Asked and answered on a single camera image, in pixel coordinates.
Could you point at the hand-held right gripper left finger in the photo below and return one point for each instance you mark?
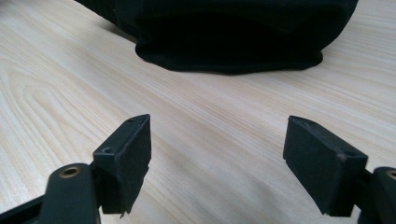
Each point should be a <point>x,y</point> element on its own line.
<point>124,161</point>

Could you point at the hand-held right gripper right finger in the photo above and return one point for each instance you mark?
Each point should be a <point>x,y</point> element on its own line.
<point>320,165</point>

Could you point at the black cloth garment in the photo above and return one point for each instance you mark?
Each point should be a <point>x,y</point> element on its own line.
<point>230,34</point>

